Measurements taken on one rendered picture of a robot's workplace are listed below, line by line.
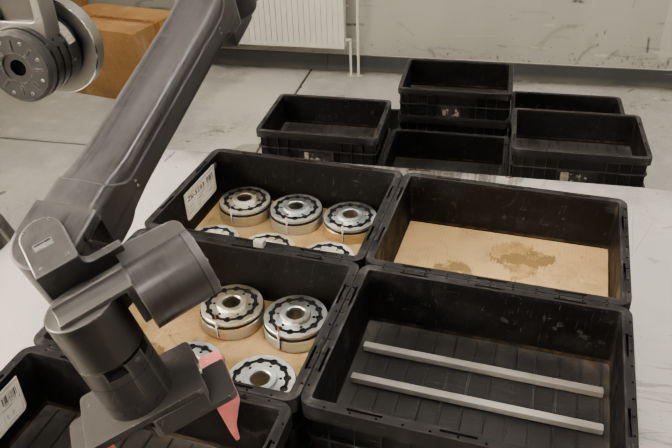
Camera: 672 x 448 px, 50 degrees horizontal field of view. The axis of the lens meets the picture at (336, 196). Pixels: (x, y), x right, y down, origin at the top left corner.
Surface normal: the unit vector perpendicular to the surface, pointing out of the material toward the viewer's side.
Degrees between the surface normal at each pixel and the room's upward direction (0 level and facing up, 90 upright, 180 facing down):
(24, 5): 90
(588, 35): 90
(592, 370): 0
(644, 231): 0
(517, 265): 0
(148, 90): 21
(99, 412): 16
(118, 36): 89
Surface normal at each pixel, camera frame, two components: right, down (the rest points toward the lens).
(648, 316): -0.04, -0.85
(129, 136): -0.06, -0.60
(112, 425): -0.29, -0.79
